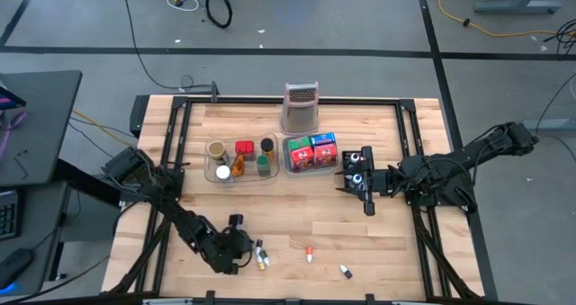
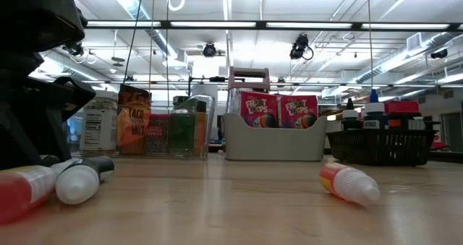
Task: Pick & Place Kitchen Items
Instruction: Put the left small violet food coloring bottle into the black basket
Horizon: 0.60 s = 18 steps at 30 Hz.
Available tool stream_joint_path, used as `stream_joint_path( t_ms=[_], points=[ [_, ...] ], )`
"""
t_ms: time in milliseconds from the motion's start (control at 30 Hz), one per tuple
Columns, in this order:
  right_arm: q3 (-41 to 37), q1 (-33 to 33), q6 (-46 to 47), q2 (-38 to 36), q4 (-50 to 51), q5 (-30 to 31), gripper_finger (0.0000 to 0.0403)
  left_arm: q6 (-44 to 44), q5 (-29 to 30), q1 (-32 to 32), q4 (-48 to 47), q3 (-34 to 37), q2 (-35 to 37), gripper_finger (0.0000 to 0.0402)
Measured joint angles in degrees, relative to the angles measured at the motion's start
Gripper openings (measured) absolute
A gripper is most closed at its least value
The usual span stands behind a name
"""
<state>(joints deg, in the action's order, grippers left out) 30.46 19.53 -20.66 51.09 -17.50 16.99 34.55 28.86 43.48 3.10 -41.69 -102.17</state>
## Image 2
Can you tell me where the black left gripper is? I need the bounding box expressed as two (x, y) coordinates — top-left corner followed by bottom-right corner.
(0, 0), (88, 80)

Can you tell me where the white-lidded spice jar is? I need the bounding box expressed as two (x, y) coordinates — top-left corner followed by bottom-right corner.
(80, 89), (119, 158)

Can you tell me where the orange dropper bottle white cap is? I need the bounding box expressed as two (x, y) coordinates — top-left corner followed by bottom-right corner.
(318, 162), (381, 207)
(0, 164), (58, 225)

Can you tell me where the black dropper bottle white cap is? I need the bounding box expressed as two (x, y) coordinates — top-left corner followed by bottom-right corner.
(54, 156), (116, 206)

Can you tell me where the orange taco seasoning packet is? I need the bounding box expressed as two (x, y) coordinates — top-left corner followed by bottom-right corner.
(116, 84), (152, 156)

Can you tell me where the patterned paprika tin red lid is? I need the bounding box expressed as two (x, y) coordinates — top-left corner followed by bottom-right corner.
(145, 113), (171, 155)

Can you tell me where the black-tipped colouring bottle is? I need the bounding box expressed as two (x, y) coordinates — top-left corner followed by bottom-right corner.
(341, 98), (360, 131)

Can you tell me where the red Froot Loops cereal box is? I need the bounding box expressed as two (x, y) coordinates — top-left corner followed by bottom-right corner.
(237, 90), (279, 129)
(276, 94), (319, 129)

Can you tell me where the green oregano glass jar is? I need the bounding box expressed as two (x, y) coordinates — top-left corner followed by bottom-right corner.
(169, 95), (199, 158)

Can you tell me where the black mesh basket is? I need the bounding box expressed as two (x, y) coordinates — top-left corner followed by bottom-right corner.
(326, 128), (440, 168)

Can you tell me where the black overhead crossbar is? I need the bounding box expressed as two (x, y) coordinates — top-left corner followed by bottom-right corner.
(85, 20), (463, 32)

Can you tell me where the red lidded case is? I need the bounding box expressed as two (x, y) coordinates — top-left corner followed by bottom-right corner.
(383, 100), (422, 130)

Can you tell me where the grey plastic bin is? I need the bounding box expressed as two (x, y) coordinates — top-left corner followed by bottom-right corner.
(221, 111), (328, 163)

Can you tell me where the clear plastic bin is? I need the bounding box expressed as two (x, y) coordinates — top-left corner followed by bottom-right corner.
(70, 93), (217, 161)

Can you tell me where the black ceiling camera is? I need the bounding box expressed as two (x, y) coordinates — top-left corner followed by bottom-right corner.
(202, 42), (217, 58)
(68, 41), (86, 57)
(429, 48), (449, 60)
(289, 33), (315, 61)

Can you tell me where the hanging black cable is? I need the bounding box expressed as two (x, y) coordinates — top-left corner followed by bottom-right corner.
(122, 0), (145, 83)

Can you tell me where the metal box grater pink handle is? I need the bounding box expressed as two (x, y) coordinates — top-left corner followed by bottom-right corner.
(226, 66), (272, 115)

